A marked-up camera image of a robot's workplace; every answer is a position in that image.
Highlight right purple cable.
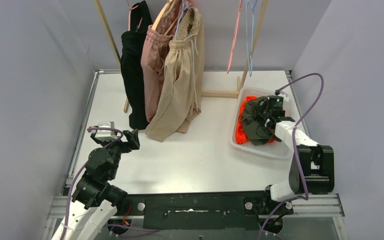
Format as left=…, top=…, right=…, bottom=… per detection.
left=258, top=72, right=325, bottom=240

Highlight white plastic basket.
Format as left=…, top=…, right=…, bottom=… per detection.
left=229, top=86, right=290, bottom=159

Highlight orange shorts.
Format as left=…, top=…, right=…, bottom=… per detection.
left=235, top=95, right=277, bottom=146

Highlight black shorts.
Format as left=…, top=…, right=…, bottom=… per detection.
left=120, top=0, right=153, bottom=130

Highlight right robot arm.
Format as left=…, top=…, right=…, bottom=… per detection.
left=260, top=95, right=335, bottom=214

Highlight pink hanger on black shorts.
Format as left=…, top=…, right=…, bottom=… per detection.
left=126, top=0, right=145, bottom=32

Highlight pink shorts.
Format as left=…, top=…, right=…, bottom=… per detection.
left=140, top=0, right=198, bottom=123

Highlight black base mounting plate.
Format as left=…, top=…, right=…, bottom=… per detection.
left=107, top=190, right=294, bottom=231

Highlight beige shorts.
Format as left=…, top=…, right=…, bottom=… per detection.
left=145, top=7, right=205, bottom=142

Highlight wooden hanger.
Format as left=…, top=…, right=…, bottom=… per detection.
left=149, top=0, right=182, bottom=38

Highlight wooden clothes rack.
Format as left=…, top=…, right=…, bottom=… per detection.
left=93, top=0, right=270, bottom=114

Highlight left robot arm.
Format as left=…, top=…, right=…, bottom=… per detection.
left=52, top=125, right=140, bottom=240

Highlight light blue wire hanger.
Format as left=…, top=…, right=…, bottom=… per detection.
left=245, top=0, right=259, bottom=77

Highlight olive green shorts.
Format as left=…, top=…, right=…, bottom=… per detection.
left=238, top=96, right=279, bottom=147

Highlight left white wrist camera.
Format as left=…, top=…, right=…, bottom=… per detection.
left=95, top=121, right=117, bottom=142

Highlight pink hanger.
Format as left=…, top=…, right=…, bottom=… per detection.
left=126, top=0, right=145, bottom=32
left=226, top=0, right=243, bottom=74

